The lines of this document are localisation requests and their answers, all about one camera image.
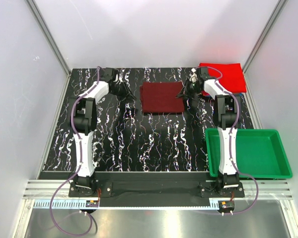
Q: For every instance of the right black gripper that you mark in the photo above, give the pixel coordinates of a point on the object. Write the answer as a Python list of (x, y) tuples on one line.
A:
[(186, 94)]

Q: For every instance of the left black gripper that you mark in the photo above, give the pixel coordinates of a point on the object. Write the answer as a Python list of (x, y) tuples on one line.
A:
[(127, 95)]

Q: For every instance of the dark red t-shirt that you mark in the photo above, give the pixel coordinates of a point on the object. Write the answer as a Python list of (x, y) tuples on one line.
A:
[(160, 98)]

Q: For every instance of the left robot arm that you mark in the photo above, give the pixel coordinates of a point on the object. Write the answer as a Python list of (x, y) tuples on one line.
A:
[(83, 121)]

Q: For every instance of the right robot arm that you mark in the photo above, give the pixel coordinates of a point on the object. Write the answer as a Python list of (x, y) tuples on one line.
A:
[(226, 118)]

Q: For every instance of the folded bright red t-shirt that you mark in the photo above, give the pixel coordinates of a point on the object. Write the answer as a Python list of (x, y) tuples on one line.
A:
[(232, 75)]

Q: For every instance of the green plastic tray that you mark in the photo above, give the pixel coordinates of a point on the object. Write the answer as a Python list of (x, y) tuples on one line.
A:
[(260, 153)]

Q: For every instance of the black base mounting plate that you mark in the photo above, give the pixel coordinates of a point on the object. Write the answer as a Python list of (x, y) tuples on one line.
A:
[(156, 190)]

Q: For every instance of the left connector box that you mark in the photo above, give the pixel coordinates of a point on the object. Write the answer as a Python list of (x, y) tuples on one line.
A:
[(92, 203)]

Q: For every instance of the connector box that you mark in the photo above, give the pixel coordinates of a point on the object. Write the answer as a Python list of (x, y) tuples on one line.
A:
[(227, 204), (92, 203)]

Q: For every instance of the right connector box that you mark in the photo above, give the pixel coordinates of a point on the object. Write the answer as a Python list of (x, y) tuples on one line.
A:
[(227, 204)]

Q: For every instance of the left aluminium frame post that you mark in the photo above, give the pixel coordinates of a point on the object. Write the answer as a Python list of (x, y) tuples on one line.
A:
[(48, 35)]

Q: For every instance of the aluminium frame post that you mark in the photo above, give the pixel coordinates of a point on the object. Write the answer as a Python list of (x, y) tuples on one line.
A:
[(48, 35), (265, 32)]

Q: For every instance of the right aluminium frame post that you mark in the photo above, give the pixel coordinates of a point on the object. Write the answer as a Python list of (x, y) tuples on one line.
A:
[(265, 32)]

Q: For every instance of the aluminium front rail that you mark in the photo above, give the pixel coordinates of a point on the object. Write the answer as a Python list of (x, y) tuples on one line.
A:
[(265, 209)]

